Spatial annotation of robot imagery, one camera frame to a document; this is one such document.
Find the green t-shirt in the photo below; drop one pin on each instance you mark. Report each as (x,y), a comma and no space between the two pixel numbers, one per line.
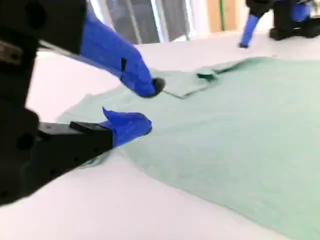
(225,137)

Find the wooden board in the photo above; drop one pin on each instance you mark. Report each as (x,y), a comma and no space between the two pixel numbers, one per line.
(232,15)

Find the window with white frames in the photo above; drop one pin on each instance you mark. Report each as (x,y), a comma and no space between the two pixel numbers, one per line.
(140,17)

